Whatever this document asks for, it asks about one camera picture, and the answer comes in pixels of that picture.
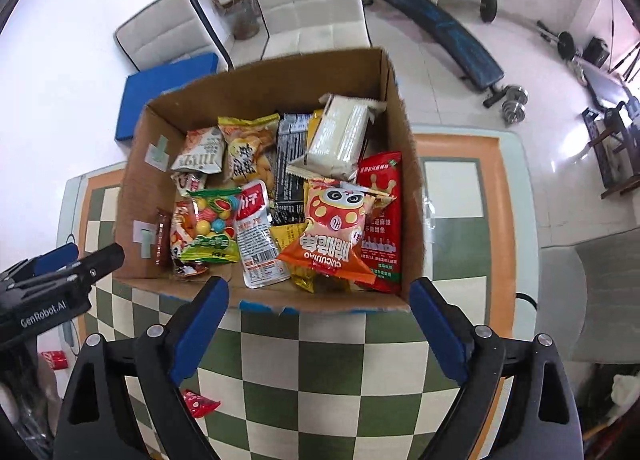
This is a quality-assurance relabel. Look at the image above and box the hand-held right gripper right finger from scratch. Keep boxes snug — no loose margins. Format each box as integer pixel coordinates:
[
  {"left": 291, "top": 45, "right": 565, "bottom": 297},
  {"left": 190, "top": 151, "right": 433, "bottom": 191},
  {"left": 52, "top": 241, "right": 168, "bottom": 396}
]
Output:
[{"left": 409, "top": 277, "right": 586, "bottom": 460}]

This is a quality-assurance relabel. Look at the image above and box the green bag of colourful gumballs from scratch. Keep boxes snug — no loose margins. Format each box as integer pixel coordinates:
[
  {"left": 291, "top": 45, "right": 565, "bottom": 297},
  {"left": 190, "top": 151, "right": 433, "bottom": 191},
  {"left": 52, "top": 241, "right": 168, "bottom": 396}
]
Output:
[{"left": 172, "top": 188, "right": 243, "bottom": 265}]

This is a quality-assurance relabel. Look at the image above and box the dark weight bench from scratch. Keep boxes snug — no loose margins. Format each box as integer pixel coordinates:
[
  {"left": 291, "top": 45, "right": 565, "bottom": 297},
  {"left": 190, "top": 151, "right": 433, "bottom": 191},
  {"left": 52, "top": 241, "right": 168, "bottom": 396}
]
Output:
[{"left": 372, "top": 0, "right": 506, "bottom": 108}]

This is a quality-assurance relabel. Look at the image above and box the red white sausage packet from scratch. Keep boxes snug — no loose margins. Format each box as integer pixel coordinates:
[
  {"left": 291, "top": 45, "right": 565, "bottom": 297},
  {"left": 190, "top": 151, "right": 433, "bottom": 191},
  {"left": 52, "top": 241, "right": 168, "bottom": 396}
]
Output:
[{"left": 234, "top": 180, "right": 292, "bottom": 289}]

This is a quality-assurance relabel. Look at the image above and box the yellow peanut print snack packet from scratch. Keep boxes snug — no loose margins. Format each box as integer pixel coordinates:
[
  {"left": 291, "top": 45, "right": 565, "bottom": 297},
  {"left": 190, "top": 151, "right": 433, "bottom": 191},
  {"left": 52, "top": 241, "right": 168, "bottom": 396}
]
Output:
[{"left": 217, "top": 113, "right": 281, "bottom": 193}]

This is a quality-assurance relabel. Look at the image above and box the dark wooden rack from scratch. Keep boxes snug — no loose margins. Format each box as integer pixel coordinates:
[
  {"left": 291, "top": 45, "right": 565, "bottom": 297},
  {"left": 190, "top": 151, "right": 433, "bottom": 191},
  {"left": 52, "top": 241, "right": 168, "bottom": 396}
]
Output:
[{"left": 582, "top": 97, "right": 640, "bottom": 198}]

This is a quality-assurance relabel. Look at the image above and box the beige brown snack packet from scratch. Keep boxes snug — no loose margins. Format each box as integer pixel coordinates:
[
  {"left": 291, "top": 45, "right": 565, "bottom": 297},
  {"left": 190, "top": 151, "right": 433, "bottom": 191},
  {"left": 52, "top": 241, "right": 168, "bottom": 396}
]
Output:
[{"left": 171, "top": 127, "right": 226, "bottom": 175}]

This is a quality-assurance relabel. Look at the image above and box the black snack packet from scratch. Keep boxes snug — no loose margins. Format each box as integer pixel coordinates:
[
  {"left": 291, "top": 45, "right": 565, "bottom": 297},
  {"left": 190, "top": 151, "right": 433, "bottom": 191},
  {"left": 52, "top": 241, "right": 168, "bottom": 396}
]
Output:
[{"left": 270, "top": 112, "right": 313, "bottom": 227}]

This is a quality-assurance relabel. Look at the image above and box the cardboard box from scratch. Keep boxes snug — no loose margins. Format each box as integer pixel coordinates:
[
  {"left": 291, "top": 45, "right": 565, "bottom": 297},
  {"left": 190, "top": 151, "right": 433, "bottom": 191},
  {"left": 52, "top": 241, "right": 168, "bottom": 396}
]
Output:
[{"left": 112, "top": 46, "right": 430, "bottom": 315}]

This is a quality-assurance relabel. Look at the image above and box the white cloth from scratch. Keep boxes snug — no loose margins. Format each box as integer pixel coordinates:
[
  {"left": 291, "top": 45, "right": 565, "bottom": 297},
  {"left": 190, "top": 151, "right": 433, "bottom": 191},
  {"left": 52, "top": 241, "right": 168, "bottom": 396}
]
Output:
[{"left": 612, "top": 372, "right": 640, "bottom": 403}]

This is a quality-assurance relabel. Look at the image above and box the black square weight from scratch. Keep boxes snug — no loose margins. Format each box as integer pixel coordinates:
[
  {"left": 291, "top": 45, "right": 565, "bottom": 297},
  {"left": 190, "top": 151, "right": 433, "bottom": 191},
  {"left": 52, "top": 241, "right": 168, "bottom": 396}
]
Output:
[{"left": 582, "top": 37, "right": 611, "bottom": 68}]

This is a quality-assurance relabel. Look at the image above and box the blue mat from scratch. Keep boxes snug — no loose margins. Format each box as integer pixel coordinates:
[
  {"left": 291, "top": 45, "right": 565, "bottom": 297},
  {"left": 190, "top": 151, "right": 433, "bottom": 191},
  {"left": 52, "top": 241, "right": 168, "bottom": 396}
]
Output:
[{"left": 114, "top": 52, "right": 221, "bottom": 141}]

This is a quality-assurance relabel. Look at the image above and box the orange panda snack packet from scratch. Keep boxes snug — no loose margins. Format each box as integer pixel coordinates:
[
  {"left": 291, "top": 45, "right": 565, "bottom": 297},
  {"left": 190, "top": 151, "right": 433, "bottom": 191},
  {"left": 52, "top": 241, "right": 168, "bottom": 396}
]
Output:
[{"left": 276, "top": 180, "right": 396, "bottom": 287}]

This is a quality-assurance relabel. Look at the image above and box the red dotted packet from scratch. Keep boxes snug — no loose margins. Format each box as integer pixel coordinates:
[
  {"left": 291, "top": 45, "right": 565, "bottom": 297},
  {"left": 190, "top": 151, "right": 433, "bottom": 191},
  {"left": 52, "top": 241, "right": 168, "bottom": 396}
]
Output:
[{"left": 181, "top": 389, "right": 221, "bottom": 418}]

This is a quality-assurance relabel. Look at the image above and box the green white checkered tablecloth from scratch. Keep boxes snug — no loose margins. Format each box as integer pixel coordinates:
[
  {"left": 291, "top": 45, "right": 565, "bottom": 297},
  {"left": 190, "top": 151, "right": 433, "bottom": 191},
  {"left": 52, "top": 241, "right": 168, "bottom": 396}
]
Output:
[{"left": 62, "top": 132, "right": 543, "bottom": 460}]

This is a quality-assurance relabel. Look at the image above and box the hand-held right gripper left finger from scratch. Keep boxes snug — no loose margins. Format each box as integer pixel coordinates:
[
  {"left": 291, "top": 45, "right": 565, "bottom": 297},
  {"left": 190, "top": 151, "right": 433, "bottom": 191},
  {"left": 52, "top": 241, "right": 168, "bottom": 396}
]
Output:
[{"left": 59, "top": 276, "right": 231, "bottom": 460}]

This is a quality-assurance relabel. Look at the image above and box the barbell with black plates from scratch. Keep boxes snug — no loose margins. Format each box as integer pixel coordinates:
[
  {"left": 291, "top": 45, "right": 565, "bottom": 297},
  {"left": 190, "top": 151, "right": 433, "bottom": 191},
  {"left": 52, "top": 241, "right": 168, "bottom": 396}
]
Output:
[{"left": 479, "top": 0, "right": 576, "bottom": 60}]

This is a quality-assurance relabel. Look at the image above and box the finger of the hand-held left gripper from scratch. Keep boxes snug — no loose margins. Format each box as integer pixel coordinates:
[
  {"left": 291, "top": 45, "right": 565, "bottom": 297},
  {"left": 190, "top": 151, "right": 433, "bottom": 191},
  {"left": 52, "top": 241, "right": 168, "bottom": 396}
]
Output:
[
  {"left": 0, "top": 242, "right": 81, "bottom": 285},
  {"left": 30, "top": 243, "right": 126, "bottom": 287}
]

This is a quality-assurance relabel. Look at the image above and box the red foil snack packet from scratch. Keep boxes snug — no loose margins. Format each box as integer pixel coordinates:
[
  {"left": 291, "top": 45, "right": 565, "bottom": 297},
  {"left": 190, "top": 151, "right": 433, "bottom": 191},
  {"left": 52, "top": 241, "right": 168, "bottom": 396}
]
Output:
[{"left": 356, "top": 151, "right": 404, "bottom": 295}]

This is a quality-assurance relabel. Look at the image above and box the cream face print snack packet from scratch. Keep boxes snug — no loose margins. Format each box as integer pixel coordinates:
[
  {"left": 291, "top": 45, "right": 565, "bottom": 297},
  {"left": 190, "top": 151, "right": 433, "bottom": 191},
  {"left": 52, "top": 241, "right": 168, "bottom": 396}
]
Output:
[{"left": 172, "top": 171, "right": 208, "bottom": 195}]

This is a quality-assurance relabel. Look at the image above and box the grey exercise board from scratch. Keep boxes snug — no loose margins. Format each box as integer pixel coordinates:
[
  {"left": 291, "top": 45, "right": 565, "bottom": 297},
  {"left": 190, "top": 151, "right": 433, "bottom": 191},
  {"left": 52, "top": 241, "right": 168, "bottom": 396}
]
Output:
[{"left": 570, "top": 60, "right": 631, "bottom": 110}]

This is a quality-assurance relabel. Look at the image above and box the red white snack packet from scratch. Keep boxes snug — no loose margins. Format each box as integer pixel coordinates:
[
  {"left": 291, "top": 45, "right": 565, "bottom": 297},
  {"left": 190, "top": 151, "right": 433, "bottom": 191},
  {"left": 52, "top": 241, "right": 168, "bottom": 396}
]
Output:
[{"left": 170, "top": 202, "right": 213, "bottom": 281}]

